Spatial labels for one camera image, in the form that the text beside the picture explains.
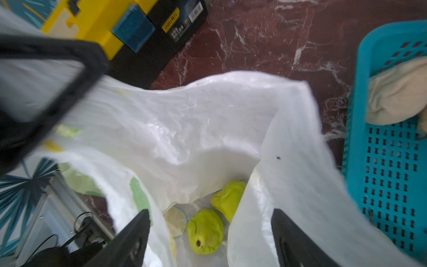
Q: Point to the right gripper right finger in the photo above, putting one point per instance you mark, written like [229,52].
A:
[294,248]

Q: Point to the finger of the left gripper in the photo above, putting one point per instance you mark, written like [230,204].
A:
[41,81]

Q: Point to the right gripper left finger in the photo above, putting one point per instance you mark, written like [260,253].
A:
[128,248]

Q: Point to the green pear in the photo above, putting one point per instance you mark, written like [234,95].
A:
[205,232]
[227,200]

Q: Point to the white lemon print bag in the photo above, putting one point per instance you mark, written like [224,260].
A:
[156,149]

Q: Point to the green plastic bag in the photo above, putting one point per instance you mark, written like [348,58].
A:
[78,182]

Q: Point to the teal plastic basket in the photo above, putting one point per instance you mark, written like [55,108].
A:
[386,166]

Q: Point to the yellow black toolbox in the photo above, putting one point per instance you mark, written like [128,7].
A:
[138,37]

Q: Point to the white pear back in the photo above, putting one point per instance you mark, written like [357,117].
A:
[398,94]

